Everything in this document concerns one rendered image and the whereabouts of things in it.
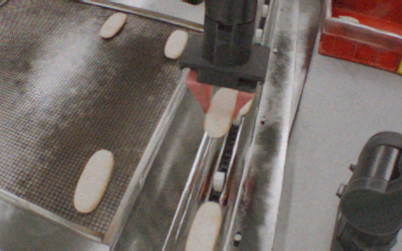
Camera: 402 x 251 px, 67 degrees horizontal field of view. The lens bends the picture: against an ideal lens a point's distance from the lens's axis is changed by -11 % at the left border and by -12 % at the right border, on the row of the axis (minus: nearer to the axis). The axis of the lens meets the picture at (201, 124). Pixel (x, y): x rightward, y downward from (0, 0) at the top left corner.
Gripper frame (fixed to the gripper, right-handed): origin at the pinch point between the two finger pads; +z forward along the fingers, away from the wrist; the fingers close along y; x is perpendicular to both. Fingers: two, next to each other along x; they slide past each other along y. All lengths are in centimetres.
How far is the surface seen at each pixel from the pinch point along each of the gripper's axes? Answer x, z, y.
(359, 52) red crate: -37.8, 8.5, -26.2
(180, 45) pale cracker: -19.4, 4.1, 12.0
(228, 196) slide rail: 7.8, 8.8, -3.4
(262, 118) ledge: -7.6, 7.5, -5.9
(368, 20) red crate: -64, 11, -33
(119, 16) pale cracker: -23.7, 2.0, 26.9
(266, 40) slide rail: -35.3, 9.2, -3.6
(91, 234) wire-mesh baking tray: 20.8, 3.7, 10.3
